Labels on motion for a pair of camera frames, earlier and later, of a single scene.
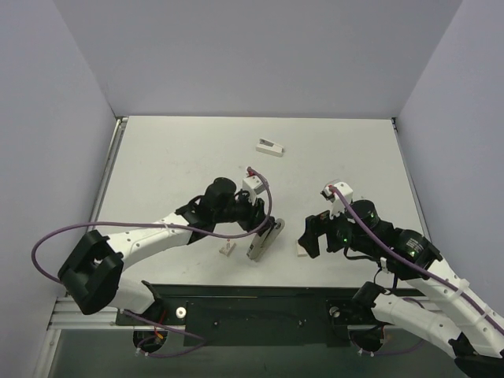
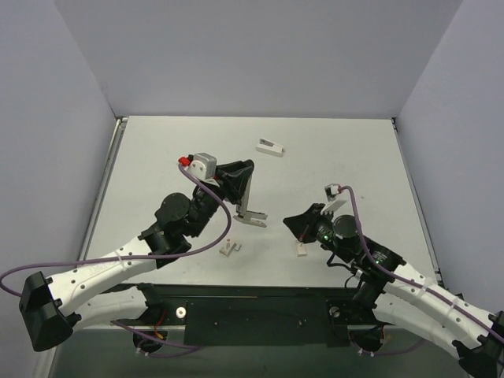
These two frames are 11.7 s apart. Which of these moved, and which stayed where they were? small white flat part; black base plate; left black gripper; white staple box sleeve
Moved: left black gripper
Stayed: black base plate; small white flat part; white staple box sleeve
